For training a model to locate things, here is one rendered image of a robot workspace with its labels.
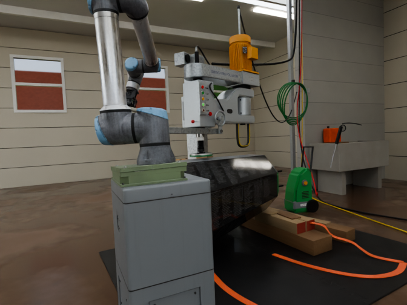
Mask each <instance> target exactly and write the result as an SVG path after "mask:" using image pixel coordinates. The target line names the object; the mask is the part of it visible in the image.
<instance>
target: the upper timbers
mask: <svg viewBox="0 0 407 305"><path fill-rule="evenodd" d="M267 209H270V210H273V211H278V210H279V209H276V208H271V207H268V208H267ZM290 213H291V212H290ZM292 214H294V213H292ZM294 215H298V216H300V217H301V218H297V219H294V220H292V219H289V218H286V217H284V216H281V215H279V214H275V215H266V214H262V213H260V214H258V215H256V216H255V220H257V221H261V222H262V223H266V224H268V225H271V226H274V227H277V228H280V229H283V230H285V231H288V232H291V233H293V234H301V233H304V232H306V231H310V230H313V229H315V224H311V222H315V220H314V218H310V217H306V216H302V215H299V214H294Z"/></svg>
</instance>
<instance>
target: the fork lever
mask: <svg viewBox="0 0 407 305"><path fill-rule="evenodd" d="M169 132H170V134H218V133H219V132H218V129H217V128H178V127H169Z"/></svg>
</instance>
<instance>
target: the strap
mask: <svg viewBox="0 0 407 305"><path fill-rule="evenodd" d="M311 224H315V225H320V226H323V227H324V228H325V229H326V230H327V231H328V233H329V234H330V235H332V237H334V238H336V239H339V240H343V241H347V242H349V243H352V244H354V245H355V246H357V247H358V248H359V249H360V250H361V251H363V252H364V253H366V254H367V255H369V256H371V257H374V258H378V259H381V260H386V261H393V262H396V263H399V265H398V268H397V269H396V270H394V271H392V272H389V273H385V274H378V275H362V274H351V273H347V272H340V271H334V270H331V269H326V268H322V267H318V266H313V265H310V264H306V263H302V262H300V261H297V260H293V259H291V258H288V257H284V256H282V255H279V254H276V253H274V254H272V255H273V256H276V257H279V258H282V259H284V260H287V261H290V262H293V263H296V264H300V265H302V266H306V267H310V268H313V269H318V270H321V271H325V272H330V273H334V274H339V275H346V276H350V277H359V278H387V277H393V276H396V275H398V274H401V273H402V272H403V271H404V270H405V268H406V265H407V263H405V262H404V261H400V260H394V259H390V258H383V257H379V256H376V255H373V254H370V253H369V252H367V251H365V250H364V249H363V248H361V247H360V246H359V245H357V244H356V243H355V242H353V241H351V240H348V239H345V238H340V237H337V236H335V235H333V234H332V233H330V232H329V230H328V229H327V227H326V226H325V225H323V224H321V223H315V222H311ZM214 281H215V282H216V283H217V284H218V285H219V286H220V287H221V288H222V289H223V290H224V291H225V292H227V293H228V294H230V295H231V296H232V297H234V298H235V299H237V300H239V301H241V302H243V303H244V304H246V305H258V304H256V303H254V302H252V301H250V300H248V299H246V298H244V297H243V296H241V295H239V294H237V293H236V292H235V291H233V290H232V289H230V288H229V287H228V286H227V285H226V284H224V283H223V282H222V281H221V279H220V278H219V277H218V276H217V275H216V274H215V273H214Z"/></svg>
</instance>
